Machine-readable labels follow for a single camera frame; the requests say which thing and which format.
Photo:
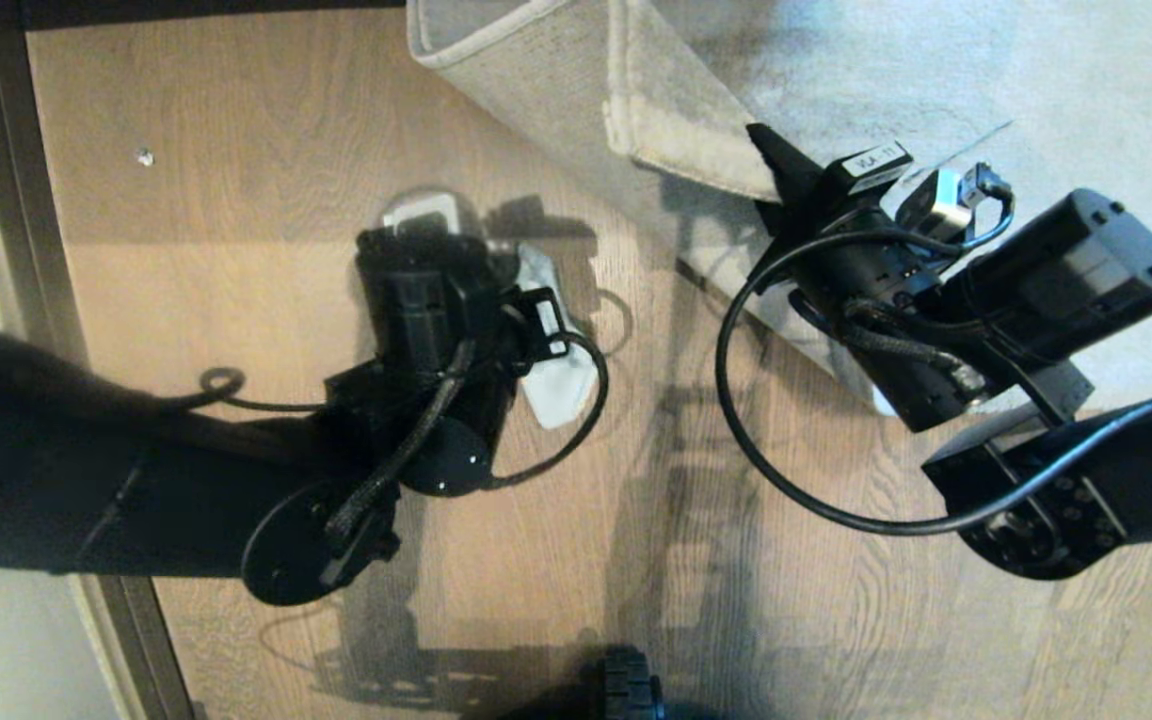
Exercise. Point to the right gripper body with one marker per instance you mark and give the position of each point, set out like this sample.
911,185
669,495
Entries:
856,255

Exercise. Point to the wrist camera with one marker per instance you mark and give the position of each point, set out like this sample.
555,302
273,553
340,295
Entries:
941,205
421,212

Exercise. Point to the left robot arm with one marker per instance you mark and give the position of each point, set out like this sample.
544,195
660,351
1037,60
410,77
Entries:
86,470

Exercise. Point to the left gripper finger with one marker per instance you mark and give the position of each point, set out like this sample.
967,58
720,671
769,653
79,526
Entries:
519,325

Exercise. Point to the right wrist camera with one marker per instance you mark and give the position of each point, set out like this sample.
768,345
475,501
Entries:
941,205

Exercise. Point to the dark door threshold strip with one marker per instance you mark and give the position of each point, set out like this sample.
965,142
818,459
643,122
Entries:
31,250

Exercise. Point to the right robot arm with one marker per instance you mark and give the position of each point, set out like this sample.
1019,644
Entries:
1066,270

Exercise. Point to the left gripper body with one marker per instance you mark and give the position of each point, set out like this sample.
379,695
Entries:
426,290

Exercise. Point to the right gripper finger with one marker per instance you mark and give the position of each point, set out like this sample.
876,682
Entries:
786,165

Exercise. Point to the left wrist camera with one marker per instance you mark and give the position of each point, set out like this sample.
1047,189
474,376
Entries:
421,212

